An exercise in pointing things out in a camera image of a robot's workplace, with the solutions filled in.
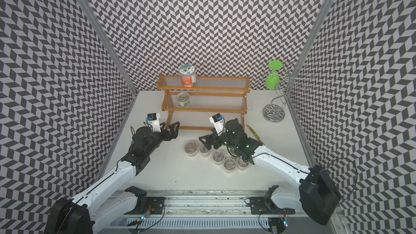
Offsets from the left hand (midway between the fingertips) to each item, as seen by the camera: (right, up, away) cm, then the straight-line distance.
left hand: (172, 124), depth 82 cm
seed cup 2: (+23, -17, +1) cm, 29 cm away
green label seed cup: (+4, +13, +6) cm, 15 cm away
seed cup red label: (+16, -15, +3) cm, 22 cm away
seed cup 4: (+35, -20, -1) cm, 41 cm away
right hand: (+18, -6, -5) cm, 19 cm away
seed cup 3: (+29, -20, -3) cm, 35 cm away
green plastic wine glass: (+55, +25, +12) cm, 62 cm away
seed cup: (+9, -13, +3) cm, 16 cm away
